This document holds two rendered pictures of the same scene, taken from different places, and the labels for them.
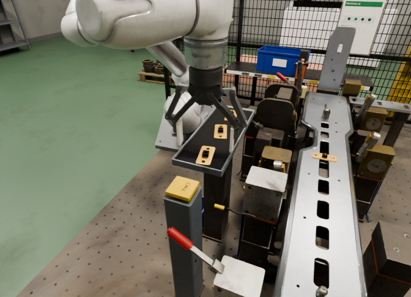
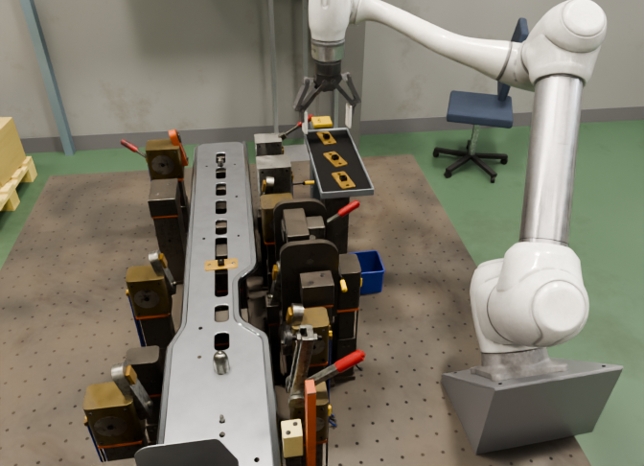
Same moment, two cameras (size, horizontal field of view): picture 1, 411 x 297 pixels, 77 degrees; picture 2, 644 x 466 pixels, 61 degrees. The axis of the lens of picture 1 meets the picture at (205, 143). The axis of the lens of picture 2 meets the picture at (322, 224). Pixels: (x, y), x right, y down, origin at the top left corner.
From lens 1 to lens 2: 2.03 m
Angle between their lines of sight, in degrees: 106
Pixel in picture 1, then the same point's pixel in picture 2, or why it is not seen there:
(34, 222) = not seen: outside the picture
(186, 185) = (319, 121)
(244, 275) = (265, 138)
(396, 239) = (166, 190)
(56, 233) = (620, 392)
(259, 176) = (279, 160)
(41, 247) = not seen: hidden behind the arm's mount
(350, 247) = (199, 189)
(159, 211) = (409, 274)
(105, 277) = (391, 220)
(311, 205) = (232, 206)
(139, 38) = not seen: hidden behind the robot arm
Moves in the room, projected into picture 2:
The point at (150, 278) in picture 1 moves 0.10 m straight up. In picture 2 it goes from (357, 230) to (358, 208)
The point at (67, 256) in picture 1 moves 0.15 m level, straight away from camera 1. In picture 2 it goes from (437, 218) to (477, 225)
